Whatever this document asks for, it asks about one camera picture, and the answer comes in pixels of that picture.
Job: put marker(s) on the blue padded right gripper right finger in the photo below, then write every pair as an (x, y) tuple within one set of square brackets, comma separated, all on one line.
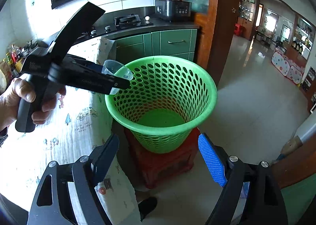
[(212, 160)]

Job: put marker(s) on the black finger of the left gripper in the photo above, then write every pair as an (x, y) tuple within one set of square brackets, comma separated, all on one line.
[(88, 79)]

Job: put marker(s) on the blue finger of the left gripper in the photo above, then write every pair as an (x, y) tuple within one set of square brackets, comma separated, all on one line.
[(84, 62)]

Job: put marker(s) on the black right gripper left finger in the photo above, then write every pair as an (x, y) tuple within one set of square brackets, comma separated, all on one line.
[(102, 158)]

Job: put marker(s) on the clear plastic cup with lid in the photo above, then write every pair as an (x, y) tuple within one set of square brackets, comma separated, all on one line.
[(116, 74)]

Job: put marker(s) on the green kitchen cabinets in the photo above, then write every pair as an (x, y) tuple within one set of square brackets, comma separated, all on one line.
[(179, 43)]

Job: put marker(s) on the person's left hand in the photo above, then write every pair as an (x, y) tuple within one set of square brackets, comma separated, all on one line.
[(10, 99)]

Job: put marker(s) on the black gas stove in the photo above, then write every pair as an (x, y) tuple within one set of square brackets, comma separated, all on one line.
[(109, 24)]

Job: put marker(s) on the green plastic waste basket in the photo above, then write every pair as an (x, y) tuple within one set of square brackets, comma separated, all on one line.
[(167, 98)]

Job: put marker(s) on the black rice cooker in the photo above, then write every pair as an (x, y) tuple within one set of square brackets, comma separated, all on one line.
[(173, 10)]

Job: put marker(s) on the polka dot play tent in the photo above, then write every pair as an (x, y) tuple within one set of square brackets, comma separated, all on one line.
[(287, 67)]

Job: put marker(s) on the wooden glass display cabinet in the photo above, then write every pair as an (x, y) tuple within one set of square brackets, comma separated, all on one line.
[(216, 20)]

